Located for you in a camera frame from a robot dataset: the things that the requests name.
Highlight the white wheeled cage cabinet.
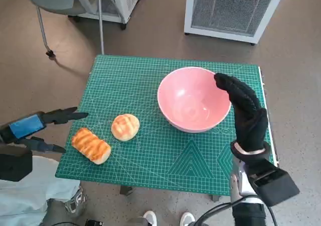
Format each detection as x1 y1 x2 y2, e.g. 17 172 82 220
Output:
68 0 147 31

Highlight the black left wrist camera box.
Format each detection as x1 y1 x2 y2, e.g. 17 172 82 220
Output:
0 147 33 182

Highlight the long striped toy bread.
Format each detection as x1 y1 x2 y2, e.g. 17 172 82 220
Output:
71 127 112 165

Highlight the white shoe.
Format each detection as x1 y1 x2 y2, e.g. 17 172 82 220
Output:
143 210 158 226
180 211 196 226

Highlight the green cutting mat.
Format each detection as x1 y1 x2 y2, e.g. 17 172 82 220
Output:
55 55 279 196

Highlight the black knitted gloved right hand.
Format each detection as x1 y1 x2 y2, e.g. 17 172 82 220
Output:
213 72 269 152

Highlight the pink bowl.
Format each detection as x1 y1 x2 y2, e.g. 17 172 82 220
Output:
157 67 232 133

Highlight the thin metal pole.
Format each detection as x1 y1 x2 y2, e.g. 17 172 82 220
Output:
97 0 105 55

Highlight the white mesh-front cabinet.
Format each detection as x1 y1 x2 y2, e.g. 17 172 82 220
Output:
184 0 296 45

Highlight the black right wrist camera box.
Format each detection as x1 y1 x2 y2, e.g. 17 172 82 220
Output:
248 160 301 207

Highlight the small white table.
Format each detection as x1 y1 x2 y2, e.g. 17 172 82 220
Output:
119 66 279 201

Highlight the round toy bread bun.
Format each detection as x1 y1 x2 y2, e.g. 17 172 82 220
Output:
111 114 140 142

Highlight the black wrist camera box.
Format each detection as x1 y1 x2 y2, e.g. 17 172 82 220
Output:
248 160 301 207
0 147 33 182

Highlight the bare black left hand blue tape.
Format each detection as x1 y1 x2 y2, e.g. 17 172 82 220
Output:
0 107 89 154

